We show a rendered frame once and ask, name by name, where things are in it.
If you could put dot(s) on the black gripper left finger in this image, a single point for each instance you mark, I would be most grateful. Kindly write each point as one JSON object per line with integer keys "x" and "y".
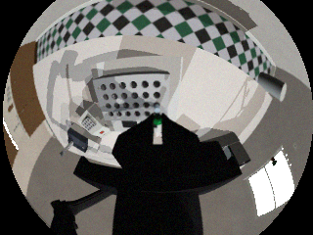
{"x": 140, "y": 132}

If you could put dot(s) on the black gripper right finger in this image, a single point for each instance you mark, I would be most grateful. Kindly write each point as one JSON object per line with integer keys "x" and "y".
{"x": 176, "y": 133}

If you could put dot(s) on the green tube cap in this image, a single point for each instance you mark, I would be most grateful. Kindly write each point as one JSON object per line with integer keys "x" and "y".
{"x": 157, "y": 116}

